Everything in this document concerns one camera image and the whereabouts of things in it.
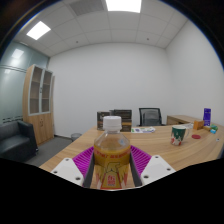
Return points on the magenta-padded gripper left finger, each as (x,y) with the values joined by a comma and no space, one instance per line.
(66,170)

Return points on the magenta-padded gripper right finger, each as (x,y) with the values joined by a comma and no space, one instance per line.
(156,168)

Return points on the yellow-labelled drink bottle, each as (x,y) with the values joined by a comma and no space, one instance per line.
(111,160)

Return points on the grey waste bin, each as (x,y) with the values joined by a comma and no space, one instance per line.
(76,136)

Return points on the green and white mug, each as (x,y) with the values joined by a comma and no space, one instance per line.
(177,136)

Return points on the white and green pamphlet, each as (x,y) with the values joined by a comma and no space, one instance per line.
(143,130)

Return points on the flat round red coaster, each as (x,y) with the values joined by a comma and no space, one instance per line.
(196,136)

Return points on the black mesh office chair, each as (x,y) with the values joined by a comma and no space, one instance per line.
(150,117)

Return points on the wooden glass-door shelf cabinet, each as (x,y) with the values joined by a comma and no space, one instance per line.
(36,126)

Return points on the white paper sheet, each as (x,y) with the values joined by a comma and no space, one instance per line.
(188,126)

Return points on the wooden side desk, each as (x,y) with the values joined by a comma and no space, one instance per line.
(181,119)

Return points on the black leather sofa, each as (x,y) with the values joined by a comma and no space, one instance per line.
(15,141)

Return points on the dark carton with tan base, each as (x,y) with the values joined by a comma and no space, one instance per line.
(125,116)

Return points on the dark brown carton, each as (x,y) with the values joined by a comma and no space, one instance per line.
(101,119)

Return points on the small tan box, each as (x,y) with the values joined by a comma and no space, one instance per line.
(207,128)

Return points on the small blue packet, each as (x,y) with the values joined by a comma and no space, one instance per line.
(213,131)

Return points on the green flat packet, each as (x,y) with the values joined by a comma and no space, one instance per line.
(214,127)

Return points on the purple stand-up pouch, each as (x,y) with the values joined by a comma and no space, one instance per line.
(207,116)

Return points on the small ceiling light panel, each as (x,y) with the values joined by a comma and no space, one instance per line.
(38,30)

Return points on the large ceiling light panel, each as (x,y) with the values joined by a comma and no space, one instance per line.
(124,5)

